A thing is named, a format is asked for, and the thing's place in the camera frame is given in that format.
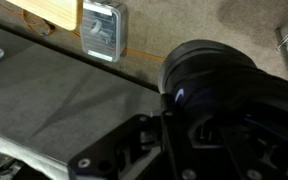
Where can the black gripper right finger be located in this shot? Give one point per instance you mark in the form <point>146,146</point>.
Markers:
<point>250,160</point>

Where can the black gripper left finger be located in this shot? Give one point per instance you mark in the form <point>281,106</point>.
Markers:
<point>117,146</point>

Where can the black sneaker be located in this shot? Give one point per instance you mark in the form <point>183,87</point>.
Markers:
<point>217,76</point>

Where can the grey couch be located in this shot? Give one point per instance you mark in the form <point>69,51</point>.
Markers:
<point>50,100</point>

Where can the light wooden table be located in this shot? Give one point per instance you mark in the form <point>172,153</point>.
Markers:
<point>50,11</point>

